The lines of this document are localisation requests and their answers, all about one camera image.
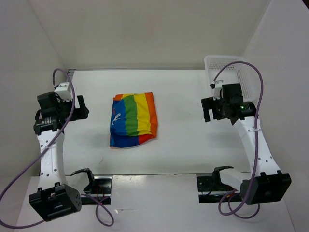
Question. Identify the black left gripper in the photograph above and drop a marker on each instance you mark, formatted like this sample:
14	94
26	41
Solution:
81	113

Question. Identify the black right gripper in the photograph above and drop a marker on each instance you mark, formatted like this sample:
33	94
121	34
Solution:
208	103

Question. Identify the rainbow striped shorts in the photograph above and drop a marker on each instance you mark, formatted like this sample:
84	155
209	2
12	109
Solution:
133	120

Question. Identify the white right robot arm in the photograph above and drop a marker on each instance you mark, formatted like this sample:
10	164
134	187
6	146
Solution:
266	182

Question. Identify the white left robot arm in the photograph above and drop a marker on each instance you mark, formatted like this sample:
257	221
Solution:
54	198

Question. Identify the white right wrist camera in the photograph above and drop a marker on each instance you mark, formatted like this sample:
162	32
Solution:
216	86

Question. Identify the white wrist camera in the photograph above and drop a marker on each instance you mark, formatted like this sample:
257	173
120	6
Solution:
216	86
63	90

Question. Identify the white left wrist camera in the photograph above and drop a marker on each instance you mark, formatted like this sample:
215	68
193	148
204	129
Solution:
63	90

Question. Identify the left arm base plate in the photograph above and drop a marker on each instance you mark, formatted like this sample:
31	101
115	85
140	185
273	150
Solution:
100	189

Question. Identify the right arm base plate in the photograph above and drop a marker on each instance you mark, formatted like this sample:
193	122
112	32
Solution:
208	191

